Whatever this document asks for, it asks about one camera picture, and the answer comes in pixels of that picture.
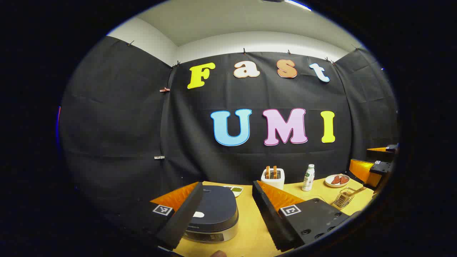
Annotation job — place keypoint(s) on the white drink bottle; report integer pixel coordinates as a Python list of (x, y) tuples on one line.
[(308, 180)]

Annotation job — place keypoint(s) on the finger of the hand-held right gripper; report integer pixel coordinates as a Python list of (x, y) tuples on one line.
[(380, 167), (391, 147)]

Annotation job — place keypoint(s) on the toast bread slice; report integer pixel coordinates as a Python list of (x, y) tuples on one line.
[(275, 173), (267, 173)]

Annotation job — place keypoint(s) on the small white divided dish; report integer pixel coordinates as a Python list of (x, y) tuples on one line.
[(236, 189)]

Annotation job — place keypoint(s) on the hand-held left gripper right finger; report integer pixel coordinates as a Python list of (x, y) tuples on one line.
[(271, 217)]

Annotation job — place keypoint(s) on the white round plate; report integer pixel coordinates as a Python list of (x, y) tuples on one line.
[(328, 182)]

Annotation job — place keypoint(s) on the red meat slice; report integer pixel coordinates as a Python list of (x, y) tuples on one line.
[(343, 180), (335, 180)]

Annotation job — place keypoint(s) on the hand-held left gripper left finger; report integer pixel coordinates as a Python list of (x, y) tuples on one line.
[(185, 217)]

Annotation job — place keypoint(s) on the white toaster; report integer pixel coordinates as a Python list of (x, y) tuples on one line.
[(273, 183)]

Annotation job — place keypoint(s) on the red clip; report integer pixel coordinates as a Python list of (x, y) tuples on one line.
[(164, 90)]

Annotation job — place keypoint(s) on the dark blue rice cooker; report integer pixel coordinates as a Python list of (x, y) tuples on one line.
[(217, 207)]

